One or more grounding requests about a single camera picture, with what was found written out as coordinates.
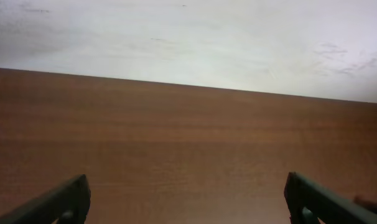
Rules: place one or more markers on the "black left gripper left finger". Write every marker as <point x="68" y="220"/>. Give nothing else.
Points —
<point x="67" y="203"/>

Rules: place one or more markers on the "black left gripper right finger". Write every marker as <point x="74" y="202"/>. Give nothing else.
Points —
<point x="309" y="202"/>

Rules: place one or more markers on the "crumpled black garment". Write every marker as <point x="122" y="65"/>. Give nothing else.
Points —
<point x="369" y="205"/>

